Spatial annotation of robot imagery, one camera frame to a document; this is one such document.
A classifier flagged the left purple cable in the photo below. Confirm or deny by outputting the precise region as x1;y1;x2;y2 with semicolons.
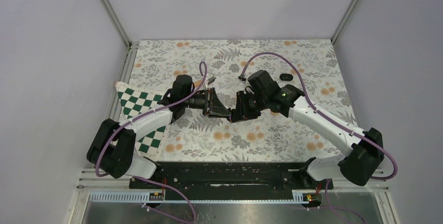
95;61;208;224

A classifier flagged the small wooden block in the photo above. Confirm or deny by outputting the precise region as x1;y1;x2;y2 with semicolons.
194;80;202;87

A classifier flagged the purple cable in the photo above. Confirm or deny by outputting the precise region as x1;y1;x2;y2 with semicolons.
239;52;399;224
95;61;208;224

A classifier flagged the green white checkered mat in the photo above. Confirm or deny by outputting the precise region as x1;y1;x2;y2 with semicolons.
115;81;169;161

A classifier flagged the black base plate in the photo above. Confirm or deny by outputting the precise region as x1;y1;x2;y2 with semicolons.
129;161;333;201

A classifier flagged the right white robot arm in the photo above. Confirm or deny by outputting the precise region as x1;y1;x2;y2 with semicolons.
228;70;384;188

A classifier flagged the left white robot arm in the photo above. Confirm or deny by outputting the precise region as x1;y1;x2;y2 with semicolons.
86;75;231;188

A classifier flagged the small black oval object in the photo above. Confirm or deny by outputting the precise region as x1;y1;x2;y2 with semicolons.
279;74;294;81

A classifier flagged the perforated metal rail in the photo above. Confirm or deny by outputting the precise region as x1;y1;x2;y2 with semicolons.
89;189;312;205

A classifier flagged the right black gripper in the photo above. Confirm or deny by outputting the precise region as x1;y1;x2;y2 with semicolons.
232;90;269;122

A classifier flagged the floral patterned table mat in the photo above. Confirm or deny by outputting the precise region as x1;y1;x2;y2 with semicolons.
128;39;357;162

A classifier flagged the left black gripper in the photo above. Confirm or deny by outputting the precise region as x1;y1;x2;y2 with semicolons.
183;88;231;119

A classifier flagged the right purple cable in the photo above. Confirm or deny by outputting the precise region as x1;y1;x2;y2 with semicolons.
239;52;399;224

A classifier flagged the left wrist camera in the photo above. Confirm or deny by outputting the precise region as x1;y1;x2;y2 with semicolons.
206;75;216;84

